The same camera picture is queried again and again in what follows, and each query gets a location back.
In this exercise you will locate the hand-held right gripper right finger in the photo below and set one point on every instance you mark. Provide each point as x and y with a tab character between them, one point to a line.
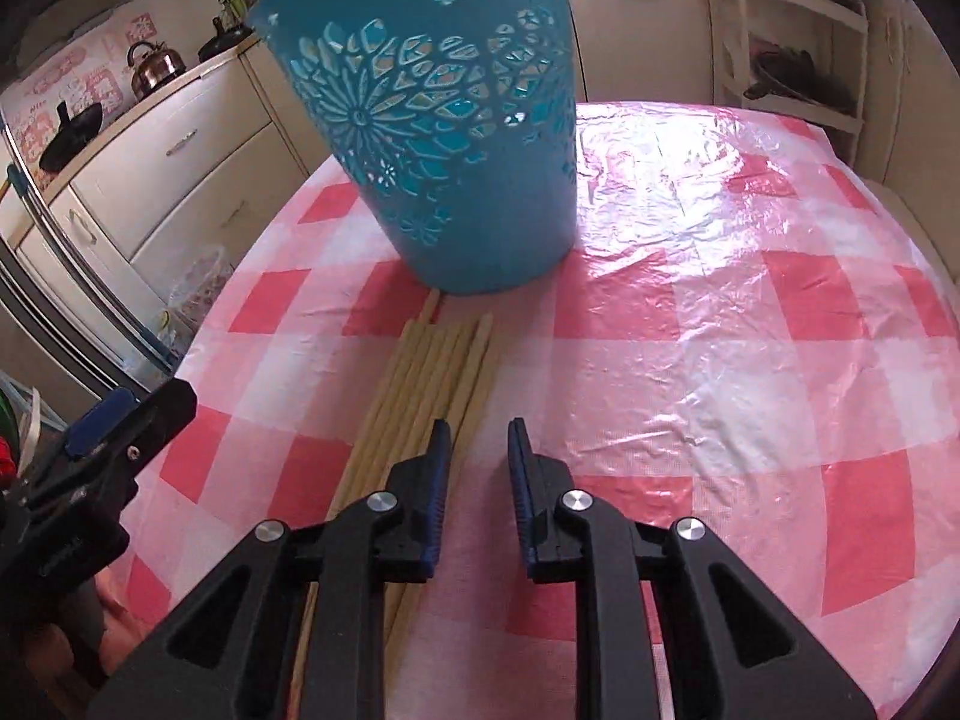
519	487

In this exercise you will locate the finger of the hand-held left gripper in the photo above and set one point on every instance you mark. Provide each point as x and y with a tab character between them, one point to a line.
157	420
101	420

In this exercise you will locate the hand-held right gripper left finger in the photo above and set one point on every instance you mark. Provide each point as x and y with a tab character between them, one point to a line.
439	487

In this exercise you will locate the bundle of wooden chopsticks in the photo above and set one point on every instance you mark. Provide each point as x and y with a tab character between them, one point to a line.
420	390

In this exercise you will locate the blue perforated plastic basket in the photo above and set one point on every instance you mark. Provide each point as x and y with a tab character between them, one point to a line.
480	202

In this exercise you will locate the clear printed plastic bin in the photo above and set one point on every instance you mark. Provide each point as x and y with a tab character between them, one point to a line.
195	300

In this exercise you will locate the cream kitchen cabinet with drawers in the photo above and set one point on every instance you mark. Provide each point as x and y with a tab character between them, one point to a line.
187	150

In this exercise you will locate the black wok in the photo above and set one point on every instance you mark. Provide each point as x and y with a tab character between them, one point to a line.
75	139

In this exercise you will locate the red white checkered tablecloth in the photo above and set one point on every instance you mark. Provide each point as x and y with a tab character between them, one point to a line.
750	315

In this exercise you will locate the metal kettle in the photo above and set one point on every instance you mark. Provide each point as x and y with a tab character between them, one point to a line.
157	71

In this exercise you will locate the black cooking pot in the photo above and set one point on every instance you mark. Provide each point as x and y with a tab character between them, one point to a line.
225	41

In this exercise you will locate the dark pan with lid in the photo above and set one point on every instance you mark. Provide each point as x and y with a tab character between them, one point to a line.
795	79

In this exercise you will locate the white shelf rack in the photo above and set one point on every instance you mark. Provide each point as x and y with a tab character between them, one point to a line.
731	37

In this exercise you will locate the pink patterned wall sticker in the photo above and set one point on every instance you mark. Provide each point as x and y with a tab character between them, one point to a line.
82	75

